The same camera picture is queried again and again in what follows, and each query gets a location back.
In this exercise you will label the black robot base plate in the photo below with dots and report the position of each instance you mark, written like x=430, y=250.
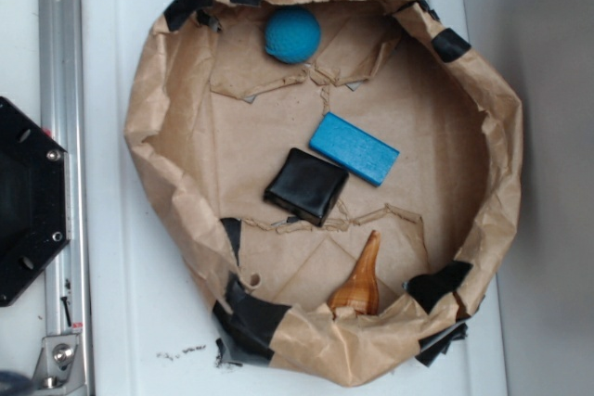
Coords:
x=34, y=225

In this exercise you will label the blue wooden block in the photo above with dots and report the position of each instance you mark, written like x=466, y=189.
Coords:
x=357, y=151

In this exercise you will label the black square pouch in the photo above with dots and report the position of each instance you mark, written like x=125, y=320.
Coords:
x=307, y=186

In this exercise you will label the metal corner bracket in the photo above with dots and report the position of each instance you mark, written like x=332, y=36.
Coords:
x=60, y=368

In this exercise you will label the aluminium frame rail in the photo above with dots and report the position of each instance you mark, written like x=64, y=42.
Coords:
x=67, y=288

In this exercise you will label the white plastic tray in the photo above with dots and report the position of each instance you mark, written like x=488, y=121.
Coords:
x=152, y=332

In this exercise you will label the blue foam ball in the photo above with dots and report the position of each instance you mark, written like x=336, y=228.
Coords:
x=292, y=35

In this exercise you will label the brown paper bin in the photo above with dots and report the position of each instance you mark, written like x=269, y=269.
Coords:
x=212, y=118

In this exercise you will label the brown spiral seashell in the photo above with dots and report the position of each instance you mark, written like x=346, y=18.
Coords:
x=360, y=291

